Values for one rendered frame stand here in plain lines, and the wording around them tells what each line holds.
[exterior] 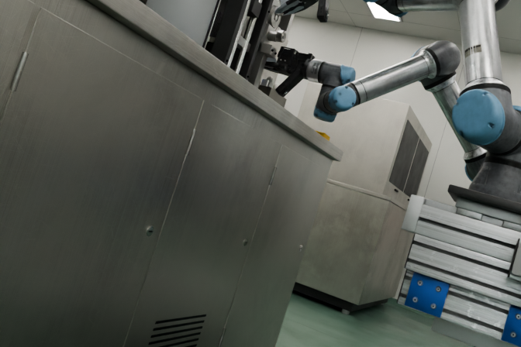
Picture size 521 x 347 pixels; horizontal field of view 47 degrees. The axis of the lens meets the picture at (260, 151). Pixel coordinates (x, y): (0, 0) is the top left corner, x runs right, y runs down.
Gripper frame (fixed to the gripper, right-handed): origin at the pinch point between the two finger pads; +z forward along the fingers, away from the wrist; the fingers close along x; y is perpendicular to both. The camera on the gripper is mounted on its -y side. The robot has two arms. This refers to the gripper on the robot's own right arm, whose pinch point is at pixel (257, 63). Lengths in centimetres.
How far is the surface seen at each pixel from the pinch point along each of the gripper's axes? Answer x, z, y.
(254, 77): 11.3, -6.7, -7.2
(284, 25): -79, 32, 41
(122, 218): 90, -29, -55
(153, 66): 95, -29, -27
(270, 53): 11.6, -9.5, 1.9
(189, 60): 89, -32, -23
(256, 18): 38.1, -15.1, 3.8
